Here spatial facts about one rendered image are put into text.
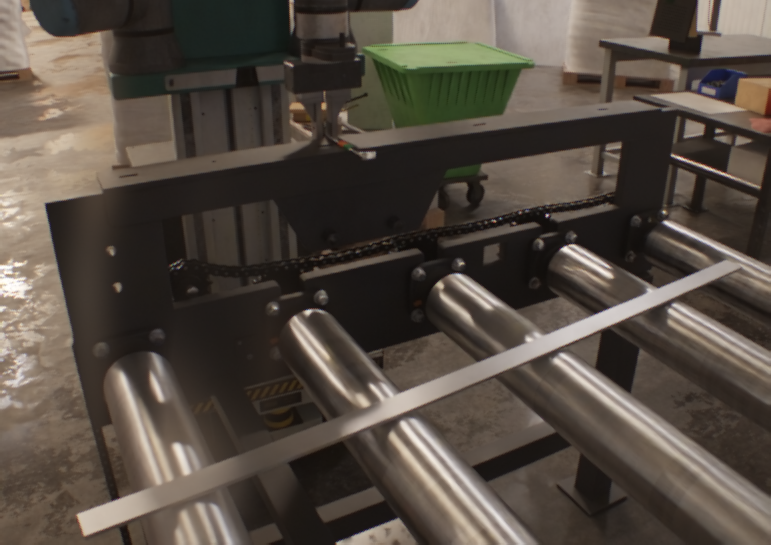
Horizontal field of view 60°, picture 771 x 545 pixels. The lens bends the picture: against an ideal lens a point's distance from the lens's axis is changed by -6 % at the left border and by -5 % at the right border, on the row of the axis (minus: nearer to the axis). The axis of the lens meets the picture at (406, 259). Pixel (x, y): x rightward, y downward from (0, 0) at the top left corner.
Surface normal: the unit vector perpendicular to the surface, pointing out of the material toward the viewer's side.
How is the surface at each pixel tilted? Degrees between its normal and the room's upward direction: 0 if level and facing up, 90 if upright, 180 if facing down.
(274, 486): 0
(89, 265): 90
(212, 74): 90
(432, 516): 48
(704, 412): 0
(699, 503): 53
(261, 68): 90
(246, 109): 90
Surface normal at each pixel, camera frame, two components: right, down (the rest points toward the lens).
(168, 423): 0.14, -0.92
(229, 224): 0.43, 0.40
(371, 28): 0.00, 0.43
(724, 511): -0.58, -0.54
